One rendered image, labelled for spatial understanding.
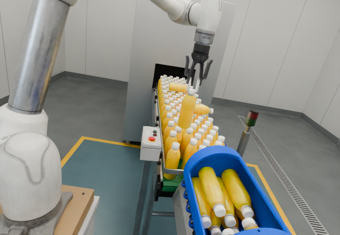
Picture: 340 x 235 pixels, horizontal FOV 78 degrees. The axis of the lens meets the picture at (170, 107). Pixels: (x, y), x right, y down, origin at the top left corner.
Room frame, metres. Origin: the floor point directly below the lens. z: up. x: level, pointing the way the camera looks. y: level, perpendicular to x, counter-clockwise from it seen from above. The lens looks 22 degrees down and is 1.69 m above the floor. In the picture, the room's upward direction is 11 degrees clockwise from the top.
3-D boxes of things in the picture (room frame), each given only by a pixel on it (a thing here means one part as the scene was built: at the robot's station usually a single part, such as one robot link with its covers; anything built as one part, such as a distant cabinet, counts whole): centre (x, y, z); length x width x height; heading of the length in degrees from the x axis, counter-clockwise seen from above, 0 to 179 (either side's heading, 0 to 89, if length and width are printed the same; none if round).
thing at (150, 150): (1.03, 0.07, 1.05); 0.20 x 0.10 x 0.10; 9
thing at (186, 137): (1.17, -0.15, 1.00); 0.07 x 0.07 x 0.19
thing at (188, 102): (1.04, -0.09, 1.28); 0.07 x 0.07 x 0.19
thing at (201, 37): (1.03, -0.09, 1.65); 0.09 x 0.09 x 0.06
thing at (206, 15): (1.04, -0.09, 1.76); 0.13 x 0.11 x 0.16; 47
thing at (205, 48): (1.03, -0.09, 1.58); 0.08 x 0.07 x 0.09; 99
